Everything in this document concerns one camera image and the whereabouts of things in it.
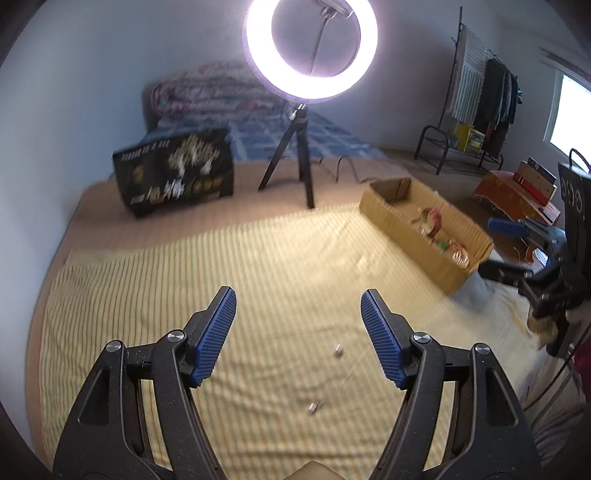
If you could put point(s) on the black tripod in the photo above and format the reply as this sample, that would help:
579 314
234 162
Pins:
304 161

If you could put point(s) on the dark long box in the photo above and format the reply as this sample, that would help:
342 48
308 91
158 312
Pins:
541 168

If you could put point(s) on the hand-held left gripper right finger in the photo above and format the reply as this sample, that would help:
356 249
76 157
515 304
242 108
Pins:
383 341

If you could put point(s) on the wooden window lintel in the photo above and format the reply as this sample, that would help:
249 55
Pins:
565 60

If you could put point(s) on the brown leather watch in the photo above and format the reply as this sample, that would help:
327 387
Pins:
434 219

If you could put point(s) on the cardboard box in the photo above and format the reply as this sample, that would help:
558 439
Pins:
406 230

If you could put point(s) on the plain yellow box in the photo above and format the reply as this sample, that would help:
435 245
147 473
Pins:
461 136

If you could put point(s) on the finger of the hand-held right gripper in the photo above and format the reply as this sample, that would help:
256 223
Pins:
505 226
501 272

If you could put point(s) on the small silver earring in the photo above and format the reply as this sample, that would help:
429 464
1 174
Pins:
315 406
338 350

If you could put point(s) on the tan mattress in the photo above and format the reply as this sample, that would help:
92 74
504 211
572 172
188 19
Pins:
207 217

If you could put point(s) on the black printed carton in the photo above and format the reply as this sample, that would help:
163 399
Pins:
152 184

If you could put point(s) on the folded floral quilt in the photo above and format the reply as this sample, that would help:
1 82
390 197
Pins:
207 92

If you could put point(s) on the red long box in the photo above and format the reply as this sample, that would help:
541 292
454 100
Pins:
526 184

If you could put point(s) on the dark hanging clothes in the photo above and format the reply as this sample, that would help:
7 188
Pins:
496 101

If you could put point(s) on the bright window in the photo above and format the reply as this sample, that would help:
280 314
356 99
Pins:
572 120

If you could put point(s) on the yellow striped sheet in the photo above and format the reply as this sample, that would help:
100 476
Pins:
231 258

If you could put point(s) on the black clothes rack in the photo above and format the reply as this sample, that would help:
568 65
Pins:
460 23

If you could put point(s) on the black remote control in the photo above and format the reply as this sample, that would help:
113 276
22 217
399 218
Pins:
545 213

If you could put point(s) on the blue checked blanket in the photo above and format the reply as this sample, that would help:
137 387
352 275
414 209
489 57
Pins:
332 134

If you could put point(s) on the small teal bag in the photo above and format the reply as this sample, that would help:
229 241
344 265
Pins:
520 96

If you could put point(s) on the yellow black printed box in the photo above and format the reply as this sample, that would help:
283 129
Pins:
476 142

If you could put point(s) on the striped hanging towel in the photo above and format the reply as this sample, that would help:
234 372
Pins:
464 78

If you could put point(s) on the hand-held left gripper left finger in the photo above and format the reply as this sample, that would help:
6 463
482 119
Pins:
212 337

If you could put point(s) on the orange cloth covered table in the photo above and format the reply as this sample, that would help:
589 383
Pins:
498 184

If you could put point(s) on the person's striped grey clothing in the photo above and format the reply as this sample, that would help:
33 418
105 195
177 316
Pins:
554 434

